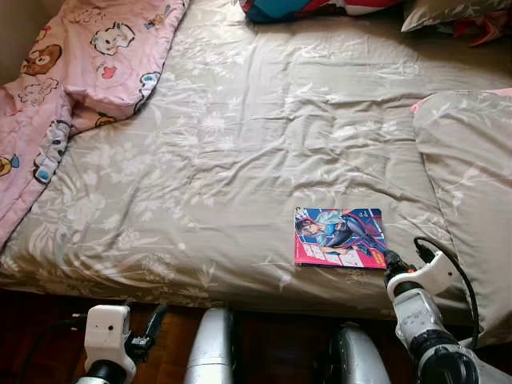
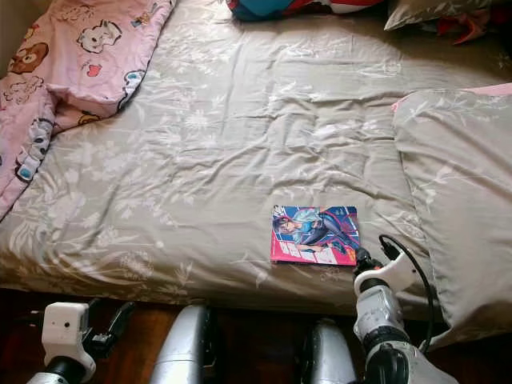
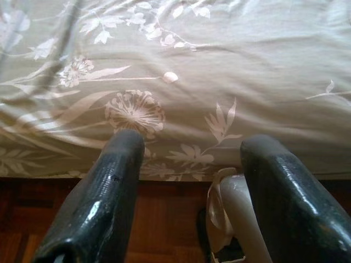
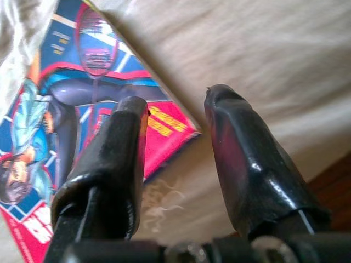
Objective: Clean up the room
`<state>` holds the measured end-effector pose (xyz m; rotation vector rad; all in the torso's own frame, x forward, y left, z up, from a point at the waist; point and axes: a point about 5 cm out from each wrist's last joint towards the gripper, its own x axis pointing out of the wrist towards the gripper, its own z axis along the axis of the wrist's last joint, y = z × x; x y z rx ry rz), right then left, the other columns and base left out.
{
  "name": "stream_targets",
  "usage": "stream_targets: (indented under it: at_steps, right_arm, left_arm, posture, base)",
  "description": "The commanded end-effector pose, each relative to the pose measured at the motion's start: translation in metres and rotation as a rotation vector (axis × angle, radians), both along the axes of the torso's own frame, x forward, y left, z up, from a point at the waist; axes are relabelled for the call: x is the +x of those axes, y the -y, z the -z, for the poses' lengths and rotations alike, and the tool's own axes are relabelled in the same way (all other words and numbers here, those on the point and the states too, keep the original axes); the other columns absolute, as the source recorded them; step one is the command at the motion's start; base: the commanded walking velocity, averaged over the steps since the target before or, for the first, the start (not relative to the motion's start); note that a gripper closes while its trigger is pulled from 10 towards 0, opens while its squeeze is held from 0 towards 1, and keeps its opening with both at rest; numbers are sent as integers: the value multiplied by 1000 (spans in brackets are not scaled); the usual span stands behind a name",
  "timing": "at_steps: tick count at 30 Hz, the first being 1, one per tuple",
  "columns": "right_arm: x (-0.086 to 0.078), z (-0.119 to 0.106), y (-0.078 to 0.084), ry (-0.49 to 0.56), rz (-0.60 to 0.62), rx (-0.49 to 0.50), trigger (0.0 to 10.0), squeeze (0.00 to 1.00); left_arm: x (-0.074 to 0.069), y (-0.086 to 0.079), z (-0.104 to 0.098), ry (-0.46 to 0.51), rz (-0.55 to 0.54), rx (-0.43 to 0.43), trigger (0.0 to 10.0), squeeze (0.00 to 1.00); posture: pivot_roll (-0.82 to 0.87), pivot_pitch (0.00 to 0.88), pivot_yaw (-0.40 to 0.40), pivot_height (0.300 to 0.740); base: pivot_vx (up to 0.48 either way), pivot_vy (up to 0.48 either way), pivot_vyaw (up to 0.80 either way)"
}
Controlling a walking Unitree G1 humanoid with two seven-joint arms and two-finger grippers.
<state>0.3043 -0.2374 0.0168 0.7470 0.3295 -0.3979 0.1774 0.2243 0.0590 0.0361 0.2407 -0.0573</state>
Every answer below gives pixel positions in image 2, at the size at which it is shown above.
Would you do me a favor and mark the large beige floral pillow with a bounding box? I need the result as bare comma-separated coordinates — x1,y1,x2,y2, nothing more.
392,88,512,351

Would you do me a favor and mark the star and stripes bolster pillow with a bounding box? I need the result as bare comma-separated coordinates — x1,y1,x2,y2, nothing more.
226,0,389,21

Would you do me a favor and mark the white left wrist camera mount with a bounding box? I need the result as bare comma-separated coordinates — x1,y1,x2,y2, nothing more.
40,302,93,361

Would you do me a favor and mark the silver left robot leg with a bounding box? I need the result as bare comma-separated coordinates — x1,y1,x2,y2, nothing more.
150,304,213,384

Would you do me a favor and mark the pink cartoon print blanket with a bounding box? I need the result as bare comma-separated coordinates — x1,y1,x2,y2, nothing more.
0,0,177,218

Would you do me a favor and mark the bed with beige floral duvet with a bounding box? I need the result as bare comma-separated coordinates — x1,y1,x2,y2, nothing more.
0,0,512,351

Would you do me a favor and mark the silver robot leg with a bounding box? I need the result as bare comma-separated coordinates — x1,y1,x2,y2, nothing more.
304,318,359,384
150,304,213,384

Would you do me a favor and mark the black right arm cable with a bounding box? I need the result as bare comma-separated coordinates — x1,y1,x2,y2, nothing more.
378,234,441,345

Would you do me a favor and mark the silver right robot leg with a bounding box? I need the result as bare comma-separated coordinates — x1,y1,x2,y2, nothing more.
304,318,359,384

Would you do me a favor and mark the colourful comic book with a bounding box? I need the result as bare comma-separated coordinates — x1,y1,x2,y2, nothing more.
270,206,361,266

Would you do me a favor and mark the red crumpled cloth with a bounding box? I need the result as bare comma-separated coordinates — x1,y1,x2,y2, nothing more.
436,10,493,45

